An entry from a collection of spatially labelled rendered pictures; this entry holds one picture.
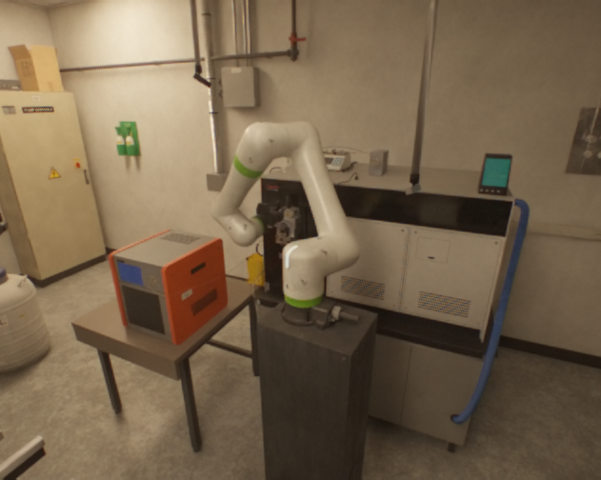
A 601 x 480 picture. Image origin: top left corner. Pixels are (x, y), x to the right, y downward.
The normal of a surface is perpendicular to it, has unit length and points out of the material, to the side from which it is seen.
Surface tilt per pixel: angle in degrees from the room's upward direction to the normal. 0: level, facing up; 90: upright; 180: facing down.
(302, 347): 90
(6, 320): 90
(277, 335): 90
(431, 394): 90
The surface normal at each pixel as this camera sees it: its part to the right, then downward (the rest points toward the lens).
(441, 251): -0.41, 0.33
